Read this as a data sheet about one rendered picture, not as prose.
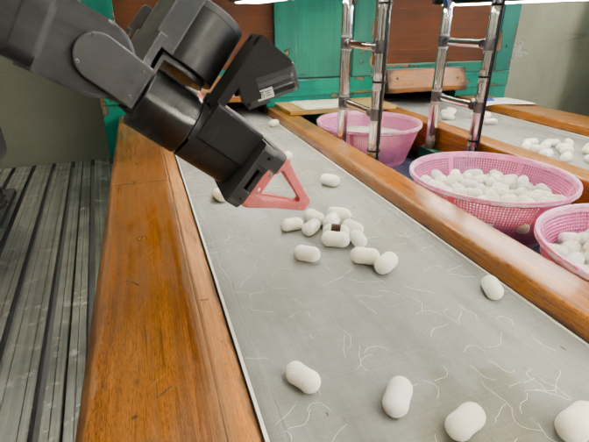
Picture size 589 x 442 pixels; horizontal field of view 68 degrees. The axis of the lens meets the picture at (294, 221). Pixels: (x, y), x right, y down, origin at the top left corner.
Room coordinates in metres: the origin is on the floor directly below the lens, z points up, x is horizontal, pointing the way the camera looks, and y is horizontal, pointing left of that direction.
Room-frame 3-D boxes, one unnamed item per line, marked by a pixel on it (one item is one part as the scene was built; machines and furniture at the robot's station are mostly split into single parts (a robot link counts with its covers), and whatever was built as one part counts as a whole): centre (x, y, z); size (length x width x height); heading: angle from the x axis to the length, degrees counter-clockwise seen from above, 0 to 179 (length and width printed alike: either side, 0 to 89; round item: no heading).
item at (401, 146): (1.11, -0.19, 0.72); 0.27 x 0.27 x 0.10
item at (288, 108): (1.32, -0.12, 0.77); 0.33 x 0.15 x 0.01; 109
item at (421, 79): (1.48, -0.43, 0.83); 0.30 x 0.06 x 0.07; 109
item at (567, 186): (0.70, -0.33, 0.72); 0.27 x 0.27 x 0.10
